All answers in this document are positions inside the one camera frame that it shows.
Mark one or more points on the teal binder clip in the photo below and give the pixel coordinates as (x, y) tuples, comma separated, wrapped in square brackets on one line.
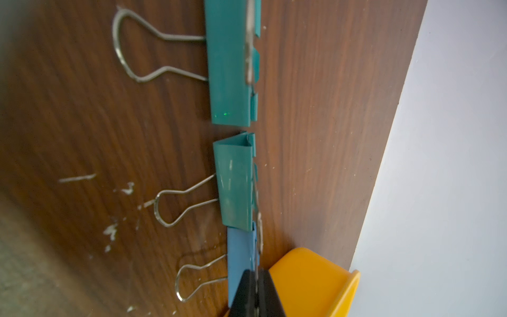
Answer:
[(235, 175), (233, 62)]

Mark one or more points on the blue binder clip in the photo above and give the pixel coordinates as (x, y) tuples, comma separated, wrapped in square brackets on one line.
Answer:
[(242, 254)]

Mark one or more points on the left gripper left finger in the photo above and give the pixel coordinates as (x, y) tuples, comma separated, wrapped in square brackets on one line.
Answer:
[(244, 303)]

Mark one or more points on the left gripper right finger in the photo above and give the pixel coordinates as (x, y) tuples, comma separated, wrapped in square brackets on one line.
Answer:
[(268, 301)]

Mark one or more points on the yellow plastic storage box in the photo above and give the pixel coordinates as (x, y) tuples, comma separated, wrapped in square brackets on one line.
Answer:
[(310, 285)]

